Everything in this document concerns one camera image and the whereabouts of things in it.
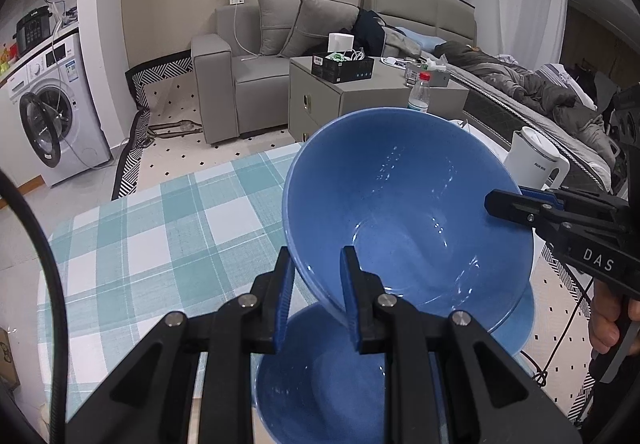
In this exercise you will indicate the grey sofa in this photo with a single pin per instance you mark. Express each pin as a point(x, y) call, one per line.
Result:
point(250, 93)

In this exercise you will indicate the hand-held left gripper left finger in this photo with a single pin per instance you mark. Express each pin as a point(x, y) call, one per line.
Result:
point(284, 304)

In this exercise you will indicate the black box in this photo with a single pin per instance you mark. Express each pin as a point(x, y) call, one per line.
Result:
point(345, 71)

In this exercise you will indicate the white washing machine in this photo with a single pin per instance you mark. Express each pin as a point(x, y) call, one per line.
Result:
point(75, 123)

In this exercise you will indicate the grey metal frame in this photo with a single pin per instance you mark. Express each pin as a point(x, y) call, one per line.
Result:
point(175, 128)

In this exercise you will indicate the grey bedside cabinet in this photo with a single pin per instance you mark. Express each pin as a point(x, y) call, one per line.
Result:
point(360, 98)

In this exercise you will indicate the person's right hand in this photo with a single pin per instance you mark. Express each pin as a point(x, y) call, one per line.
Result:
point(602, 319)

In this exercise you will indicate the cardboard box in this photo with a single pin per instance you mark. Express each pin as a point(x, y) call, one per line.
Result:
point(7, 364)

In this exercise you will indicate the dark jacket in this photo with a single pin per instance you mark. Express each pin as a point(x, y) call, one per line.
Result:
point(370, 31)

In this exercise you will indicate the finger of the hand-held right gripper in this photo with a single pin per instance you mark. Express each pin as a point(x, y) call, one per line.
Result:
point(540, 195)
point(505, 206)

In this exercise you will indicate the teal checkered tablecloth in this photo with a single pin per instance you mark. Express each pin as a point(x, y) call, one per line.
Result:
point(150, 249)

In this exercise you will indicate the grey blanket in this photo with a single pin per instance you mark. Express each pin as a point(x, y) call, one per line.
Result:
point(525, 83)

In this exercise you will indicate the black pressure cooker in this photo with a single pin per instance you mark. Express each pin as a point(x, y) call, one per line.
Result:
point(35, 31)

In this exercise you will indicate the clear plastic water bottle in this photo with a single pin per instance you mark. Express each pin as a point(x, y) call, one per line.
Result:
point(420, 96)

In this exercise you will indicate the white electric kettle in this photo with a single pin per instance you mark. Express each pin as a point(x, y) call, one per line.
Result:
point(530, 158)

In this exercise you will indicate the blue bowl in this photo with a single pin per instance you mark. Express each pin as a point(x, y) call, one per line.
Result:
point(310, 389)
point(400, 204)

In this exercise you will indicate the bed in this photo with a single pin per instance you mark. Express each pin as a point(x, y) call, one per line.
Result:
point(500, 93)

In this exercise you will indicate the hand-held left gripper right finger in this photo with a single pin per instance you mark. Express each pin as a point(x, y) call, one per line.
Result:
point(350, 309)

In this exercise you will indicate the grey cushion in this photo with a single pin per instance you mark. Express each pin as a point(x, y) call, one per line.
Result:
point(320, 28)
point(272, 23)

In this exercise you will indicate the white box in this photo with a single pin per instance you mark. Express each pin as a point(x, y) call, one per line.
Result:
point(340, 43)

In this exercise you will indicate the light blue pillow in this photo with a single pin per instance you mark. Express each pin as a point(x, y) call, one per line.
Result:
point(422, 41)

